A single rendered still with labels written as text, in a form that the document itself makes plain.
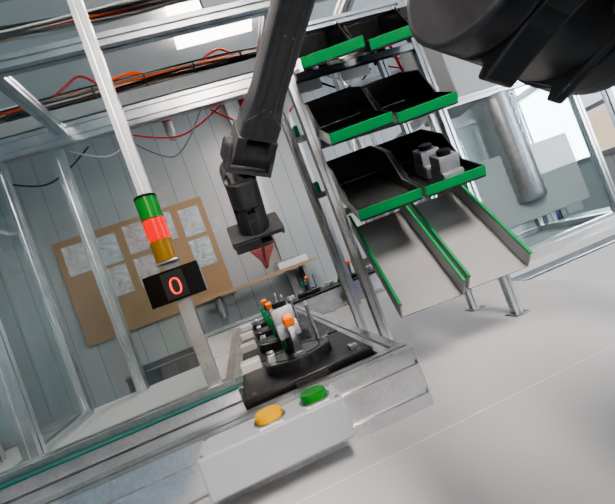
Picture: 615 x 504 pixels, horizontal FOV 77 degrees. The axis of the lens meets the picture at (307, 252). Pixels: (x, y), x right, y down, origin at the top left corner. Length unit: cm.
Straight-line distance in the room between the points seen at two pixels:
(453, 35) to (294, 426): 49
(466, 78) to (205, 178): 304
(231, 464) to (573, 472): 39
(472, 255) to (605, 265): 103
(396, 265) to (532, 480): 47
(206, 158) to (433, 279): 376
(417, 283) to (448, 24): 65
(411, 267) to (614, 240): 121
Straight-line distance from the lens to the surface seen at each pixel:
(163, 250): 90
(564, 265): 174
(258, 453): 58
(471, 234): 93
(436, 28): 21
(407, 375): 68
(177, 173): 437
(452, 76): 188
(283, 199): 427
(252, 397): 70
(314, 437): 59
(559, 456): 55
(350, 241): 86
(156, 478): 69
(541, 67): 23
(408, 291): 80
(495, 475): 54
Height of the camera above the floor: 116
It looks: 1 degrees up
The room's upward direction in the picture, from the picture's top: 20 degrees counter-clockwise
